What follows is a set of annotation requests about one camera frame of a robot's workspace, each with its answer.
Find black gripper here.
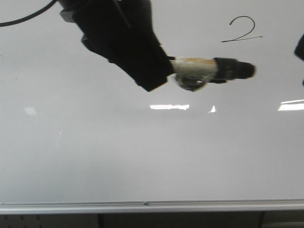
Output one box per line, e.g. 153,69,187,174
59,0,173,92

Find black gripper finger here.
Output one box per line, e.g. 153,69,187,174
294,35,304,61

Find black and white marker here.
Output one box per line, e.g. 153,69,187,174
170,57,256,92

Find white whiteboard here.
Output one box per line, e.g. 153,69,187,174
0,0,304,214

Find black cable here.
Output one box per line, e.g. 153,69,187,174
0,0,57,28

